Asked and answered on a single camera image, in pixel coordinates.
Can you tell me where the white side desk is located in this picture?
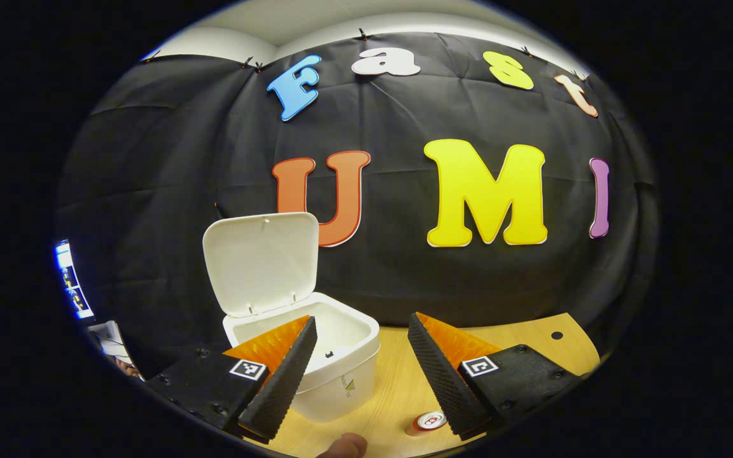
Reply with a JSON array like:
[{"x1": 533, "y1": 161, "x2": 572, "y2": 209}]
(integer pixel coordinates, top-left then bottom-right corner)
[{"x1": 88, "y1": 320, "x2": 132, "y2": 364}]

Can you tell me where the white desktop garbage bin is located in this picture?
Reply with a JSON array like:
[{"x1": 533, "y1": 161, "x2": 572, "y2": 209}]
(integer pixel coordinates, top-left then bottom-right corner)
[{"x1": 202, "y1": 212, "x2": 381, "y2": 424}]

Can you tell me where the computer monitor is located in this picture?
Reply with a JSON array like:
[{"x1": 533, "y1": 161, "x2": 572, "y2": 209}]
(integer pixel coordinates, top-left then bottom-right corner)
[{"x1": 55, "y1": 240, "x2": 95, "y2": 321}]

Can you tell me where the black backdrop cloth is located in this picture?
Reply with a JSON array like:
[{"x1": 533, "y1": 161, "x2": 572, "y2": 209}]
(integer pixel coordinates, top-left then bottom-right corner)
[{"x1": 55, "y1": 32, "x2": 660, "y2": 382}]

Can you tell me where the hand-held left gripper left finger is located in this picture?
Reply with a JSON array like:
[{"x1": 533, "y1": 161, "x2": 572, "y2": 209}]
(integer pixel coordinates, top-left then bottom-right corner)
[{"x1": 144, "y1": 315, "x2": 318, "y2": 444}]

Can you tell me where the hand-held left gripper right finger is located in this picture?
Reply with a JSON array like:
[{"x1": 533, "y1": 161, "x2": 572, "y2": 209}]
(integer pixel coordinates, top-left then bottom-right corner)
[{"x1": 408, "y1": 312, "x2": 583, "y2": 441}]

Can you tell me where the red pop can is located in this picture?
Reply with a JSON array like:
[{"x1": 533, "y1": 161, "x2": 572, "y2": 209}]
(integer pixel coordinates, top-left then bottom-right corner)
[{"x1": 405, "y1": 410, "x2": 449, "y2": 437}]

